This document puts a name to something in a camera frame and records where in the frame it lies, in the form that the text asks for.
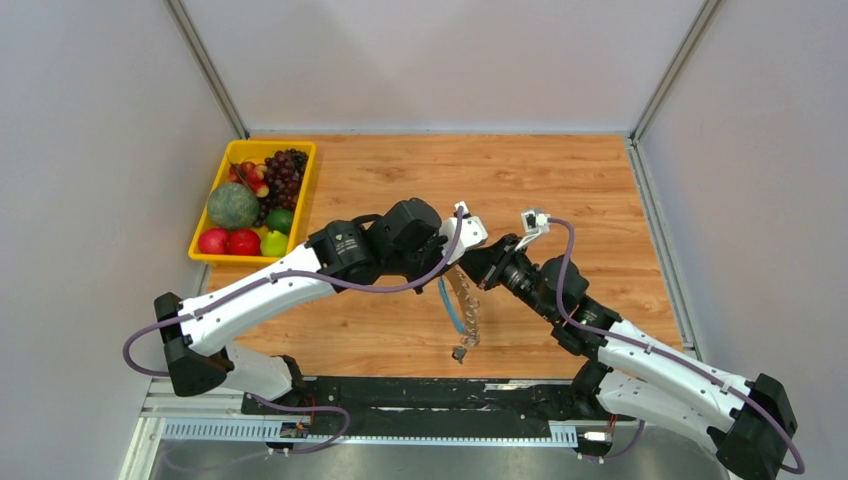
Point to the green melon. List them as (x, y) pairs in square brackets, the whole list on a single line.
[(232, 206)]

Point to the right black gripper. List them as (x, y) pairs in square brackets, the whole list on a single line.
[(485, 266)]

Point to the red apple left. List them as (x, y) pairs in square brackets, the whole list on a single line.
[(213, 242)]

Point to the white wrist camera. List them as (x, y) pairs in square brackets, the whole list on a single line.
[(536, 224), (464, 231)]

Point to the red apple right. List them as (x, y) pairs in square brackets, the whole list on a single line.
[(244, 242)]

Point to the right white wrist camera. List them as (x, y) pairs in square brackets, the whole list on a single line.
[(536, 224)]

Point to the small red fruits cluster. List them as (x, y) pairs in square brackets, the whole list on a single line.
[(250, 174)]

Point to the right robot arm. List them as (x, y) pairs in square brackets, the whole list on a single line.
[(748, 425)]

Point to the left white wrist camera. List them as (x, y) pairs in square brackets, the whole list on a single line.
[(464, 231)]

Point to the dark purple grape bunch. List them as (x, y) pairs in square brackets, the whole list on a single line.
[(279, 188)]

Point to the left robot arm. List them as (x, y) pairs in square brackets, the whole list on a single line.
[(411, 240)]

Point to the silver crescent key organizer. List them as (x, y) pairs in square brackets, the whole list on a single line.
[(463, 310)]

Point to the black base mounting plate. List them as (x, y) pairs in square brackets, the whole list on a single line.
[(441, 407)]

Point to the green lime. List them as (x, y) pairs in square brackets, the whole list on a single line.
[(280, 220)]

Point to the red apple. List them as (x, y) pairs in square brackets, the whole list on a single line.
[(213, 242), (244, 242)]

